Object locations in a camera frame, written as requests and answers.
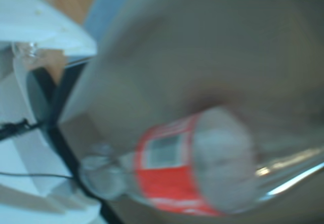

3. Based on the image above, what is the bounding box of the black cable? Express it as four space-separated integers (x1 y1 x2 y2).
0 118 75 179

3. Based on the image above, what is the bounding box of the clear bottle Coca-Cola logo label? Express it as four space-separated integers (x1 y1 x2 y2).
80 106 324 217

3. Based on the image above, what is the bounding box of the grey cardboard box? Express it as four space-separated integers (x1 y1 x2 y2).
26 0 324 224

